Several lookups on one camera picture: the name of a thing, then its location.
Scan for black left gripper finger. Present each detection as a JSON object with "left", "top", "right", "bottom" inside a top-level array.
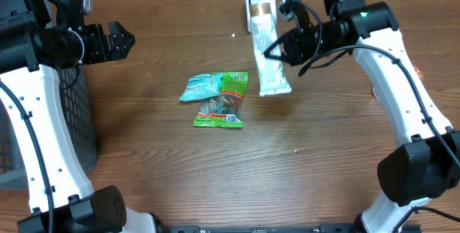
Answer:
[
  {"left": 109, "top": 21, "right": 135, "bottom": 46},
  {"left": 109, "top": 42, "right": 134, "bottom": 61}
]

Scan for white conditioner tube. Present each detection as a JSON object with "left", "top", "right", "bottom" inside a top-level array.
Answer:
[{"left": 249, "top": 0, "right": 293, "bottom": 98}]

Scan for green snack bag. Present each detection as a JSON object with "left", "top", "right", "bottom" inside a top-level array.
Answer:
[{"left": 193, "top": 71, "right": 249, "bottom": 129}]

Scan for teal foil packet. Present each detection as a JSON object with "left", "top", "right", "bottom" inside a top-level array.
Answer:
[{"left": 180, "top": 73, "right": 224, "bottom": 101}]

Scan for green cup noodles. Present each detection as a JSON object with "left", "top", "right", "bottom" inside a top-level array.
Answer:
[{"left": 372, "top": 65, "right": 425, "bottom": 101}]

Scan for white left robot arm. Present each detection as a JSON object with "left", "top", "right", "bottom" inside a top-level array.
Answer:
[{"left": 1, "top": 0, "right": 160, "bottom": 233}]

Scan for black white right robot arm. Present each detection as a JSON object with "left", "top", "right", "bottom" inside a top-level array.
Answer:
[{"left": 275, "top": 0, "right": 459, "bottom": 232}]

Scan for grey plastic lattice basket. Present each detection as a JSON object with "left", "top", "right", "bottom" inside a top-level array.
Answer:
[{"left": 1, "top": 67, "right": 98, "bottom": 190}]

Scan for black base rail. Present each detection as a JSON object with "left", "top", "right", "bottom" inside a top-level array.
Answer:
[{"left": 167, "top": 224, "right": 352, "bottom": 233}]

